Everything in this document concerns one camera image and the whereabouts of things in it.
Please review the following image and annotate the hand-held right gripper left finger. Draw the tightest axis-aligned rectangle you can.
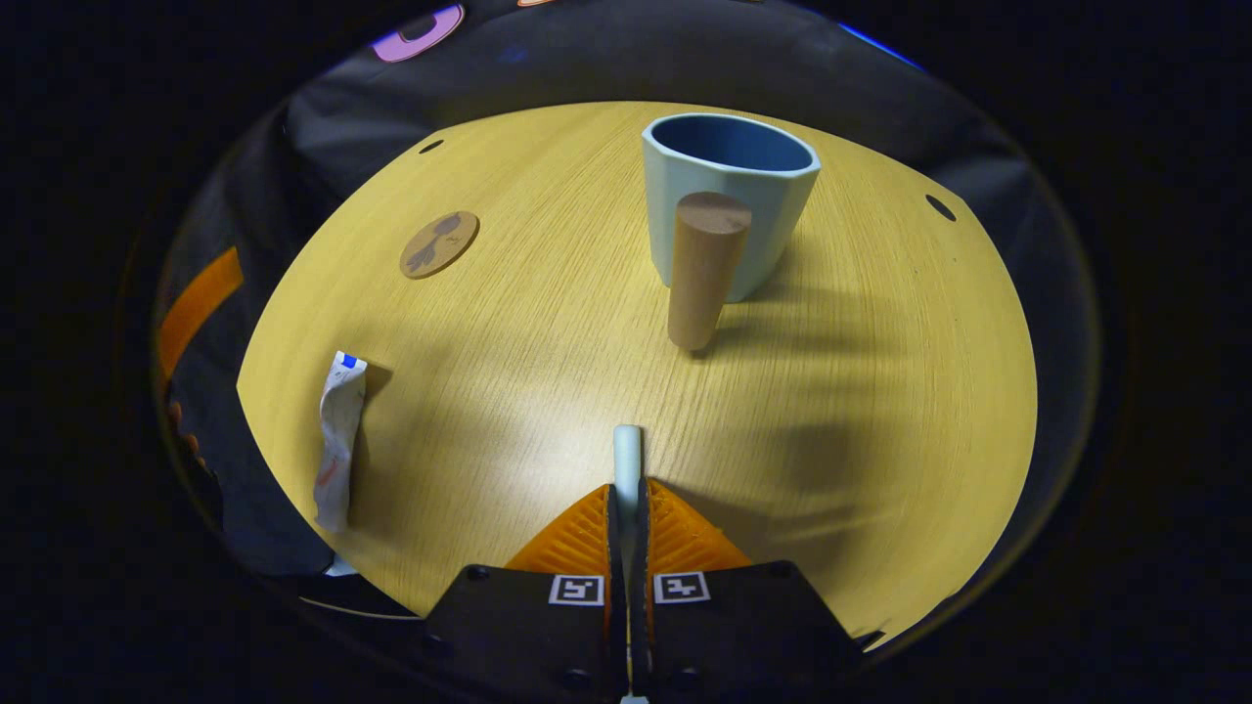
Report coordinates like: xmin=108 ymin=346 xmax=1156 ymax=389
xmin=423 ymin=484 xmax=627 ymax=704

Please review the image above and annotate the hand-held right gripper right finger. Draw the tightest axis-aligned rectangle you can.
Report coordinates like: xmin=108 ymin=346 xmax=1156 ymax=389
xmin=636 ymin=477 xmax=867 ymax=704

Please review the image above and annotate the pale green toothbrush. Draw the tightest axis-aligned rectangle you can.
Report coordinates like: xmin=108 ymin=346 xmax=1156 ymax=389
xmin=612 ymin=424 xmax=647 ymax=578

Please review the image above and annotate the white toothpaste tube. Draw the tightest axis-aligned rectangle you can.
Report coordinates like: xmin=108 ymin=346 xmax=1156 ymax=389
xmin=313 ymin=350 xmax=370 ymax=534

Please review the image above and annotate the round brown coaster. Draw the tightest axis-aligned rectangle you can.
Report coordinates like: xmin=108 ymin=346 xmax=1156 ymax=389
xmin=399 ymin=210 xmax=481 ymax=281

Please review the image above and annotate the light blue cup wooden handle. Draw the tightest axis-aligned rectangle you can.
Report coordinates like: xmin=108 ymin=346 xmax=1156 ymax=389
xmin=642 ymin=112 xmax=821 ymax=353

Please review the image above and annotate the wooden desktop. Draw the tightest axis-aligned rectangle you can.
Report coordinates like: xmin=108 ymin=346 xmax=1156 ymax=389
xmin=237 ymin=101 xmax=1038 ymax=651

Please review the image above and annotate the black backdrop cloth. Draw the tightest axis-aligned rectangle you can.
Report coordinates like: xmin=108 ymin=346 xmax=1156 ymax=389
xmin=152 ymin=0 xmax=1101 ymax=627

